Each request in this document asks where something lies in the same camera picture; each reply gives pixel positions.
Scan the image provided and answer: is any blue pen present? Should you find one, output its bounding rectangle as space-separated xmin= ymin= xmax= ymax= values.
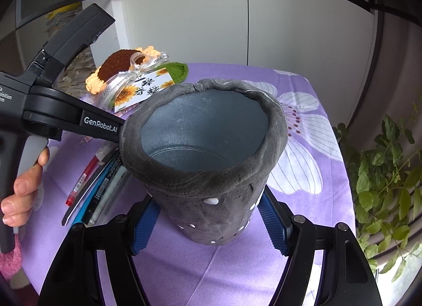
xmin=72 ymin=154 xmax=122 ymax=225

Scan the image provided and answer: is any black pen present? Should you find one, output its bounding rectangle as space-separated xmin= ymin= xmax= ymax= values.
xmin=61 ymin=148 xmax=118 ymax=226

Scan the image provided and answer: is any grey felt pen holder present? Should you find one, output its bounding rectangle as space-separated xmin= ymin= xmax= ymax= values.
xmin=119 ymin=79 xmax=287 ymax=245

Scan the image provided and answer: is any red gel pen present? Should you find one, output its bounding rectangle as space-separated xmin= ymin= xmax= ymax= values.
xmin=66 ymin=156 xmax=99 ymax=207

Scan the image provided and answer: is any person's left hand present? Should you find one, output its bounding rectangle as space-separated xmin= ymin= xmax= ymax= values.
xmin=1 ymin=147 xmax=49 ymax=227

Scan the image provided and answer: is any stack of papers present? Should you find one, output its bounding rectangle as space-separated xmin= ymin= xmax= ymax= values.
xmin=40 ymin=4 xmax=109 ymax=97

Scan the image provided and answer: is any purple floral tablecloth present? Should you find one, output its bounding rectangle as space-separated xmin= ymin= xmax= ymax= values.
xmin=21 ymin=63 xmax=355 ymax=305

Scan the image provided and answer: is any green potted plant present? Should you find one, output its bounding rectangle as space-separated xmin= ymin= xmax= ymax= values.
xmin=333 ymin=100 xmax=421 ymax=281

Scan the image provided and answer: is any sunflower greeting card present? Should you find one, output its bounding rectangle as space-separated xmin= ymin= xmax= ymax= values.
xmin=114 ymin=68 xmax=175 ymax=113

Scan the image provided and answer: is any translucent white ribbon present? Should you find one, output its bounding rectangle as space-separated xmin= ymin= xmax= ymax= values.
xmin=89 ymin=52 xmax=169 ymax=115

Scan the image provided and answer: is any crochet sunflower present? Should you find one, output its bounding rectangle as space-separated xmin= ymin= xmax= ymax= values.
xmin=85 ymin=45 xmax=188 ymax=95

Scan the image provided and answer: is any white cabinet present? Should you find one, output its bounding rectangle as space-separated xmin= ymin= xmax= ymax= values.
xmin=91 ymin=0 xmax=376 ymax=123

